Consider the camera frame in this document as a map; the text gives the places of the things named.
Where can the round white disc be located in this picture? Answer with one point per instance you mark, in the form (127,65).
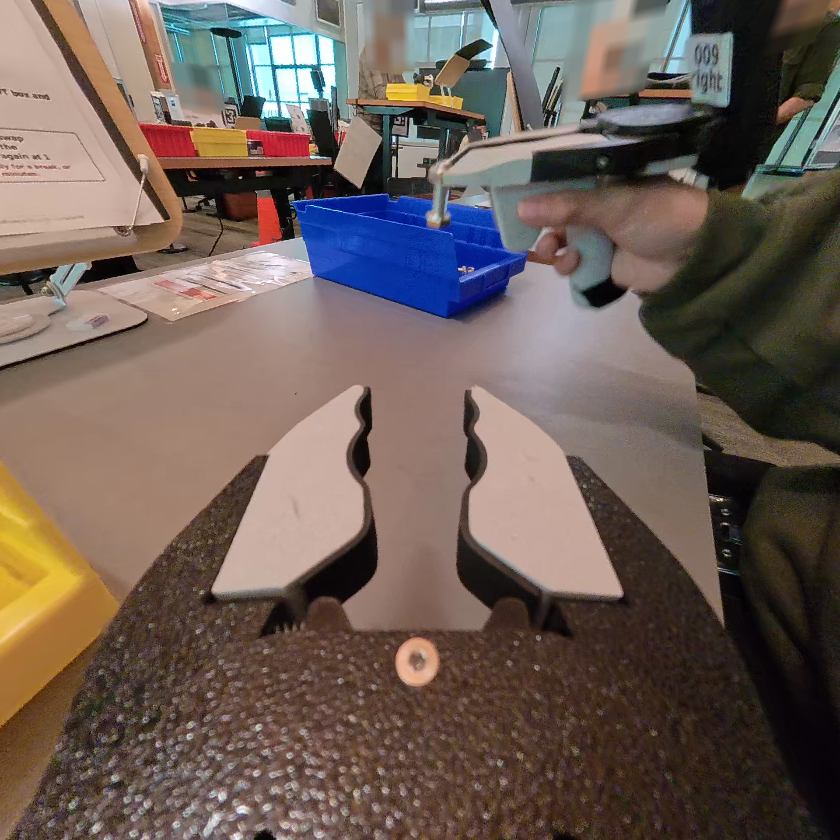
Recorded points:
(16,325)

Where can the small yellow bin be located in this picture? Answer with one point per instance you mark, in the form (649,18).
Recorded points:
(407,93)
(446,102)

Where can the person's right forearm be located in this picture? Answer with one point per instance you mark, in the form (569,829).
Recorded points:
(754,328)

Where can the wooden clipboard stand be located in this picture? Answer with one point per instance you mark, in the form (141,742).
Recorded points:
(79,253)

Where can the open cardboard box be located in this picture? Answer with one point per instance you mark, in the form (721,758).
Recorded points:
(463,62)

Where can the small purple tag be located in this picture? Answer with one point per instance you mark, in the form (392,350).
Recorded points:
(88,321)

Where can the white instruction sheet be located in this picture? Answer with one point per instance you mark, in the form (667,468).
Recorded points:
(39,65)

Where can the blue plastic bin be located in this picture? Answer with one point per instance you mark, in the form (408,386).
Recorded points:
(367,249)

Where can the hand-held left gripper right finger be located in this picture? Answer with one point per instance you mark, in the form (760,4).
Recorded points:
(531,512)

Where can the clear plastic bag of parts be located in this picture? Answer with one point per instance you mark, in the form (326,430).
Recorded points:
(197,285)

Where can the steel bolt with nut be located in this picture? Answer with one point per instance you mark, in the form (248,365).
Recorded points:
(438,213)

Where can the black metal desk bracket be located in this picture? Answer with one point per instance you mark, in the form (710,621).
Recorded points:
(727,535)

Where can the tall wooden top table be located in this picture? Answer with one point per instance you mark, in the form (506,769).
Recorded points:
(420,108)

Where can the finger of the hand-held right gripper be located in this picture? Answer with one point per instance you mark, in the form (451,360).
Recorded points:
(525,140)
(492,170)

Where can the grey board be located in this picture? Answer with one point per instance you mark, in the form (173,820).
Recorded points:
(358,152)

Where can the orange traffic cone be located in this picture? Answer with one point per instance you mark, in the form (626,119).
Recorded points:
(269,223)

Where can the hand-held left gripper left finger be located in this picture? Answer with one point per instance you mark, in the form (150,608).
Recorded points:
(295,512)

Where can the grey stand base plate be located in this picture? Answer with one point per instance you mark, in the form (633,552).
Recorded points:
(85,344)

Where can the metal stand bracket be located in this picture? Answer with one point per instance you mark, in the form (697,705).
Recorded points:
(62,283)

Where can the person's right hand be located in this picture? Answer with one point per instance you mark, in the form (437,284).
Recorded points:
(643,223)

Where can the person's dark green clothing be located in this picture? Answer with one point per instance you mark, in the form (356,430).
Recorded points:
(800,623)

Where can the grey desk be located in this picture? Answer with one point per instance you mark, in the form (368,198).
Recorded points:
(197,407)

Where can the red plastic bin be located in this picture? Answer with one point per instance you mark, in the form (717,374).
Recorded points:
(279,144)
(167,141)

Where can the large yellow plastic bin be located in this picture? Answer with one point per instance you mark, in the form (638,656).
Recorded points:
(39,623)

